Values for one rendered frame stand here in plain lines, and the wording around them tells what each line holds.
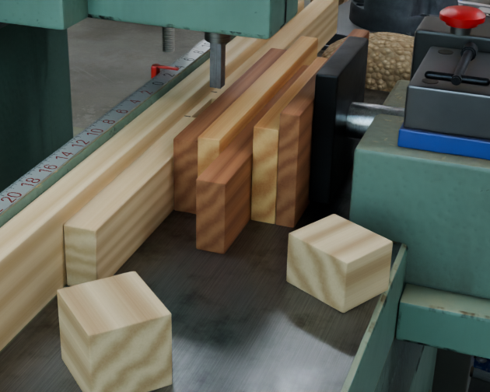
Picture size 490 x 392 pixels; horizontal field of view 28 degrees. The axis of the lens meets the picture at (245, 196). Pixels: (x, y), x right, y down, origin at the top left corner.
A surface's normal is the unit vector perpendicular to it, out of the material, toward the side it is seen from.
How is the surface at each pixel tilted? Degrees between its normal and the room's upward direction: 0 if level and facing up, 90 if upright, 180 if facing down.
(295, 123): 90
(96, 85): 0
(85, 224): 0
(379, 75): 73
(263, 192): 90
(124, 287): 0
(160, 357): 90
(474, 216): 90
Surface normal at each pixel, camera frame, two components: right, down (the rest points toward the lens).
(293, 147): -0.33, 0.41
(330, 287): -0.74, 0.28
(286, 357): 0.02, -0.90
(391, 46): -0.09, -0.70
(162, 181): 0.94, 0.16
